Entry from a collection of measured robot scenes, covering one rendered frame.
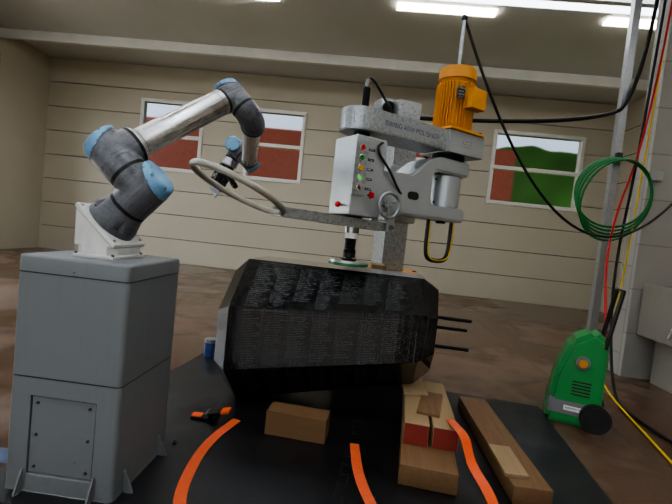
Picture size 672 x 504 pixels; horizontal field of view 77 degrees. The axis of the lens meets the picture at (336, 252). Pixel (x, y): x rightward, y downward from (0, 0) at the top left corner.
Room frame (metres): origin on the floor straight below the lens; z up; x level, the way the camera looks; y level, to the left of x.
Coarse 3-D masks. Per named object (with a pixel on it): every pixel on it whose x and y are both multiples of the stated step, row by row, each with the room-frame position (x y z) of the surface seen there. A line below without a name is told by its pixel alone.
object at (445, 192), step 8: (440, 176) 2.61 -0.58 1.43; (448, 176) 2.60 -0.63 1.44; (456, 176) 2.62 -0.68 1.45; (432, 184) 2.65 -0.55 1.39; (440, 184) 2.60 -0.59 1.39; (448, 184) 2.59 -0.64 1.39; (456, 184) 2.61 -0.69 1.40; (432, 192) 2.64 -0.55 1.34; (440, 192) 2.60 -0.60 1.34; (448, 192) 2.59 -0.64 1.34; (456, 192) 2.61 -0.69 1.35; (432, 200) 2.63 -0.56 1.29; (440, 200) 2.60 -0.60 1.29; (448, 200) 2.59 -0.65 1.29; (456, 200) 2.62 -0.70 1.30
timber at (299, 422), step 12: (276, 408) 2.05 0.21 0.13; (288, 408) 2.06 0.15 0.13; (300, 408) 2.08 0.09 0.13; (312, 408) 2.09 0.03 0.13; (276, 420) 2.01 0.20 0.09; (288, 420) 2.00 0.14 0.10; (300, 420) 1.99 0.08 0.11; (312, 420) 1.99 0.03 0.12; (324, 420) 1.98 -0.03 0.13; (264, 432) 2.02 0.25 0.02; (276, 432) 2.01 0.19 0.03; (288, 432) 2.00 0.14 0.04; (300, 432) 1.99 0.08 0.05; (312, 432) 1.98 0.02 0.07; (324, 432) 1.98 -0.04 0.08
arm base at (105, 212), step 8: (112, 192) 1.59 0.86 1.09; (96, 200) 1.60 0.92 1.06; (104, 200) 1.58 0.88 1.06; (112, 200) 1.56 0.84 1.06; (96, 208) 1.55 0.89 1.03; (104, 208) 1.55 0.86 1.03; (112, 208) 1.55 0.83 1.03; (120, 208) 1.55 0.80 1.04; (96, 216) 1.54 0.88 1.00; (104, 216) 1.54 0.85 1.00; (112, 216) 1.55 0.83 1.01; (120, 216) 1.56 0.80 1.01; (128, 216) 1.57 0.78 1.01; (104, 224) 1.54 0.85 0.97; (112, 224) 1.55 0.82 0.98; (120, 224) 1.57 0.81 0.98; (128, 224) 1.58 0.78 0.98; (136, 224) 1.62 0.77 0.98; (112, 232) 1.56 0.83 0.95; (120, 232) 1.57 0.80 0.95; (128, 232) 1.60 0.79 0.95; (136, 232) 1.65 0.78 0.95; (128, 240) 1.63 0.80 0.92
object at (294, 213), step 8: (272, 208) 2.15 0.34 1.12; (288, 208) 2.07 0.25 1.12; (296, 208) 2.09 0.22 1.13; (280, 216) 2.15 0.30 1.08; (288, 216) 2.07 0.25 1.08; (296, 216) 2.09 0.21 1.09; (304, 216) 2.12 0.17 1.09; (312, 216) 2.14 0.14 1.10; (320, 216) 2.16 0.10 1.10; (328, 216) 2.19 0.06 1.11; (336, 216) 2.21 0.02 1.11; (344, 216) 2.24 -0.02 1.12; (336, 224) 2.23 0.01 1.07; (344, 224) 2.24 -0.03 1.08; (352, 224) 2.27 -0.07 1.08; (360, 224) 2.30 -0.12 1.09; (368, 224) 2.31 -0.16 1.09; (376, 224) 2.35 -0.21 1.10; (384, 224) 2.38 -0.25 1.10
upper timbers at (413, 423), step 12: (432, 384) 2.44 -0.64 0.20; (408, 396) 2.21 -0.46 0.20; (444, 396) 2.27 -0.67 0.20; (408, 408) 2.05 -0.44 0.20; (444, 408) 2.10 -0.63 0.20; (408, 420) 1.92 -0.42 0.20; (420, 420) 1.93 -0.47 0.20; (432, 420) 1.95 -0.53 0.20; (444, 420) 1.96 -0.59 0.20; (408, 432) 1.89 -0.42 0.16; (420, 432) 1.88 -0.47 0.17; (432, 432) 1.89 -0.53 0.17; (444, 432) 1.87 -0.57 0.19; (456, 432) 1.86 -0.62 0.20; (420, 444) 1.88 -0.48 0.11; (432, 444) 1.87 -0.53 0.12; (444, 444) 1.87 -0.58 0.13; (456, 444) 1.86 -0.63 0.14
